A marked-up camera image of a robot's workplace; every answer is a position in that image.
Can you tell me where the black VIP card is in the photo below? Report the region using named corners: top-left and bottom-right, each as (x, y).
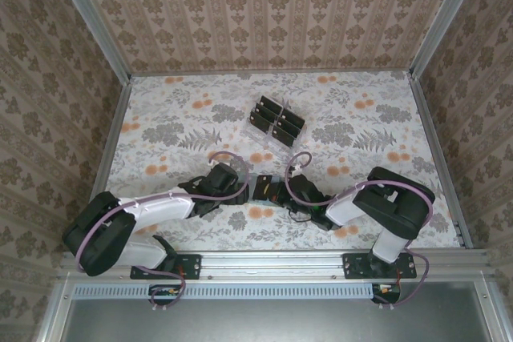
top-left (258, 95), bottom-right (284, 110)
top-left (277, 115), bottom-right (304, 137)
top-left (252, 102), bottom-right (278, 119)
top-left (248, 111), bottom-right (273, 131)
top-left (282, 106), bottom-right (308, 127)
top-left (271, 124), bottom-right (298, 147)
top-left (258, 175), bottom-right (276, 199)

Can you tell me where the grey sheet metal panel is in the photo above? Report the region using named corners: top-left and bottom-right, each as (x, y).
top-left (38, 280), bottom-right (513, 342)

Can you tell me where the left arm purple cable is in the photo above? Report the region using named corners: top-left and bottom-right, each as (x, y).
top-left (75, 151), bottom-right (249, 313)

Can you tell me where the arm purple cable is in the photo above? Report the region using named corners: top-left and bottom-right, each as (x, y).
top-left (284, 151), bottom-right (436, 312)
top-left (75, 151), bottom-right (249, 313)

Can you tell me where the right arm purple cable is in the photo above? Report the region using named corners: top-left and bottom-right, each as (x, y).
top-left (284, 151), bottom-right (436, 312)

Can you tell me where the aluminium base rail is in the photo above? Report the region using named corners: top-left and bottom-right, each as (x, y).
top-left (59, 248), bottom-right (493, 281)

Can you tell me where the slotted grey cable duct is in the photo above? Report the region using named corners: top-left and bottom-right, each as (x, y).
top-left (74, 282), bottom-right (376, 300)

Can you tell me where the small wired circuit board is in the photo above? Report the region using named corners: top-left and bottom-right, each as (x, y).
top-left (370, 282), bottom-right (402, 304)
top-left (148, 284), bottom-right (182, 304)

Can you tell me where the aluminium table side rail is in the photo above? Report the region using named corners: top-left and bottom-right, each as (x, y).
top-left (408, 71), bottom-right (474, 250)
top-left (92, 75), bottom-right (134, 203)

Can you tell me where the aluminium frame post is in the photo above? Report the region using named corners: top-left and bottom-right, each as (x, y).
top-left (46, 0), bottom-right (133, 83)
top-left (409, 0), bottom-right (489, 78)

